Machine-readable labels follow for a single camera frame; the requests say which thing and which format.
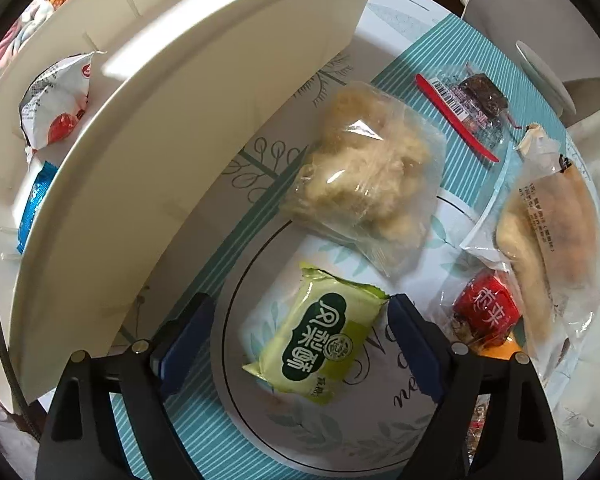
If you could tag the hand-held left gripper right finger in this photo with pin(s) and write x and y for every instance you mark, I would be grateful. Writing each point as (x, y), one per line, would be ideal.
(415, 342)

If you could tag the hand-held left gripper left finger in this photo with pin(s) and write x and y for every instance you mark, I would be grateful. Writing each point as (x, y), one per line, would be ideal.
(180, 347)

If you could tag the green pastry packet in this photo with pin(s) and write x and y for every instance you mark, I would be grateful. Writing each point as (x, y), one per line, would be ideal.
(315, 340)

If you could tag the clear packet of rice cake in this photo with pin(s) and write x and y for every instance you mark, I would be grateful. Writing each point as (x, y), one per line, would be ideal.
(365, 170)

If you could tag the white divided storage box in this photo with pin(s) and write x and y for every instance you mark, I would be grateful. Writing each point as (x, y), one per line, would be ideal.
(180, 110)

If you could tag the red edged clear snack packet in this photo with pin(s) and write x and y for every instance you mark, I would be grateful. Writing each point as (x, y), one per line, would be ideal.
(475, 95)

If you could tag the clear packet of long bread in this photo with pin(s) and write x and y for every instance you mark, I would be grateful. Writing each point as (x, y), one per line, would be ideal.
(530, 225)

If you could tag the blue snack packet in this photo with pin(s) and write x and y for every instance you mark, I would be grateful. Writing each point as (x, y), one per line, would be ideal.
(35, 200)

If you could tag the white and red snack packet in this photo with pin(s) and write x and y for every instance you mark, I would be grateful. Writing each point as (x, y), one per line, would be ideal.
(55, 100)

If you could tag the white plate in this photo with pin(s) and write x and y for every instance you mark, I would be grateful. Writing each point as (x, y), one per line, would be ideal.
(545, 75)

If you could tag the cartoon printed blanket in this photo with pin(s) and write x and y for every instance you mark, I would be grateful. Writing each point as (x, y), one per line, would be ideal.
(10, 45)

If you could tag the grey office chair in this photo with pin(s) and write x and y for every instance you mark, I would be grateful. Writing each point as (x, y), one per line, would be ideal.
(520, 5)

